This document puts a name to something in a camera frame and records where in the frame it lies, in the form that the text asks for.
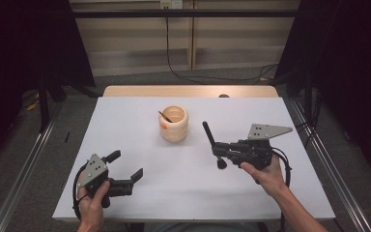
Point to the aluminium floor rail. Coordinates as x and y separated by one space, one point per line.
22 167
335 167

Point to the black stand pole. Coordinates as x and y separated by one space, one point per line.
43 106
308 96

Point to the small black floor item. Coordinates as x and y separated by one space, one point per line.
67 137

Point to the wooden table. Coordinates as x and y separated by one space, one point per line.
174 91

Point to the person's right hand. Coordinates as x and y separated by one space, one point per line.
270 180

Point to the cream ringed duck cup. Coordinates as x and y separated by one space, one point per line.
175 129

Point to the white wall outlet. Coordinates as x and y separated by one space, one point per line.
171 4

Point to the black curtain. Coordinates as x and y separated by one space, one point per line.
19 64
351 80

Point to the person's left hand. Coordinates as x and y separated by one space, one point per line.
91 209

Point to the black silver-ferrule makeup brush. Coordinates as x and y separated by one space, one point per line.
208 133

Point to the dark table grommet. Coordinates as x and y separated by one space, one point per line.
223 95

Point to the white table mat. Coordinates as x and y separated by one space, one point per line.
180 193

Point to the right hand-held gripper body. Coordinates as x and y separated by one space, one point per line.
254 153

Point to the thin dark gold-ferrule brush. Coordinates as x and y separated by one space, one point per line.
165 116

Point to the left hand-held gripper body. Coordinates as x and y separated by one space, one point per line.
93 170

